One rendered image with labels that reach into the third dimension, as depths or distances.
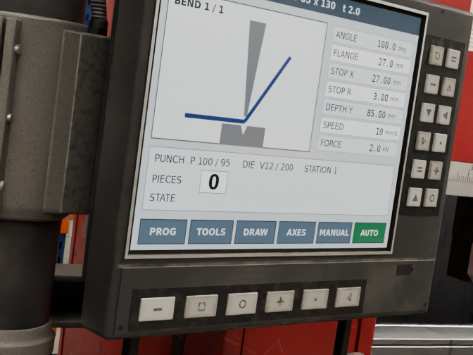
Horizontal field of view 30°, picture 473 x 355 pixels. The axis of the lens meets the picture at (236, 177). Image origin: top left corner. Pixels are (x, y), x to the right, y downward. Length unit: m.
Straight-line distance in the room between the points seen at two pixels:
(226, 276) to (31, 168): 0.21
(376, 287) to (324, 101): 0.23
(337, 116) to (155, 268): 0.26
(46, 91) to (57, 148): 0.06
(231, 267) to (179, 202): 0.09
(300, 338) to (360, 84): 0.49
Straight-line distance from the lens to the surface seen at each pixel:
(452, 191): 1.66
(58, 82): 0.84
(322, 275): 0.93
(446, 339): 2.10
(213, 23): 0.80
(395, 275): 1.02
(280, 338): 1.28
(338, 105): 0.91
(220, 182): 0.82
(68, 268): 1.21
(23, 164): 0.84
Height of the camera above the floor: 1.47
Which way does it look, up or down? 5 degrees down
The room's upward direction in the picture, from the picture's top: 8 degrees clockwise
